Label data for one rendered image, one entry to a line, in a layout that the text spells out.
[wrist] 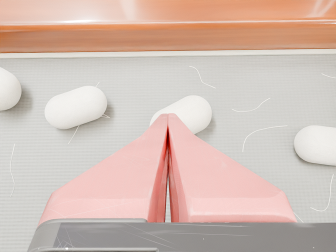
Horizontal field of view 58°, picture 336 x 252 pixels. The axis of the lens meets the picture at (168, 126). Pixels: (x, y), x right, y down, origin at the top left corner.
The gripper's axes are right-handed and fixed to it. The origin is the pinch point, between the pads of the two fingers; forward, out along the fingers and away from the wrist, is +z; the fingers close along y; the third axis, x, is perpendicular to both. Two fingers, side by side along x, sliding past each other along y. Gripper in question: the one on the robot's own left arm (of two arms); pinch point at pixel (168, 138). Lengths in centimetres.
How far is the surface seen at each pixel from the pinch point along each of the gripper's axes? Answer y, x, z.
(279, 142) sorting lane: -5.8, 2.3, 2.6
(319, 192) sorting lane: -7.6, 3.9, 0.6
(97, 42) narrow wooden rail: 3.8, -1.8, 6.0
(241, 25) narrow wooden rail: -3.7, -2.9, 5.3
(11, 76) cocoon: 7.8, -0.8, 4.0
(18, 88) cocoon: 7.6, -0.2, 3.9
